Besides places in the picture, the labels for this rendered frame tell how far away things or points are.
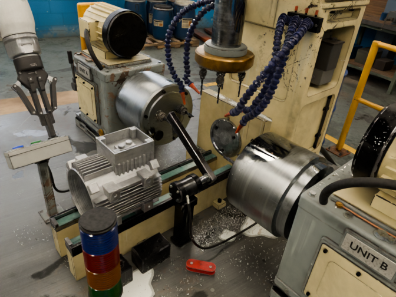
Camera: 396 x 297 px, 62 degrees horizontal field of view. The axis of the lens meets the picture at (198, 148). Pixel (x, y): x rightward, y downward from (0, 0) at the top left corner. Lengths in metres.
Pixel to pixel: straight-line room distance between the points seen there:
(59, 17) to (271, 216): 6.07
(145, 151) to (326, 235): 0.49
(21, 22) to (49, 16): 5.51
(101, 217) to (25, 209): 0.73
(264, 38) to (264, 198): 0.56
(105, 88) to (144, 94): 0.20
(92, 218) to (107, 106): 0.86
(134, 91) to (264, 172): 0.61
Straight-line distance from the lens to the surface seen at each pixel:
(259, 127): 1.09
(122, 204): 0.89
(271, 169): 0.86
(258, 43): 1.20
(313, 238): 0.80
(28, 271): 1.08
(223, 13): 0.98
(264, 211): 0.87
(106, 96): 1.37
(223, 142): 1.21
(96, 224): 0.56
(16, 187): 1.38
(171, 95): 1.23
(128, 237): 1.02
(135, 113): 1.22
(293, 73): 1.12
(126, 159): 0.88
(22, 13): 1.10
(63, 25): 6.67
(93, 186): 0.84
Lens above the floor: 1.60
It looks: 32 degrees down
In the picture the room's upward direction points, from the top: 5 degrees clockwise
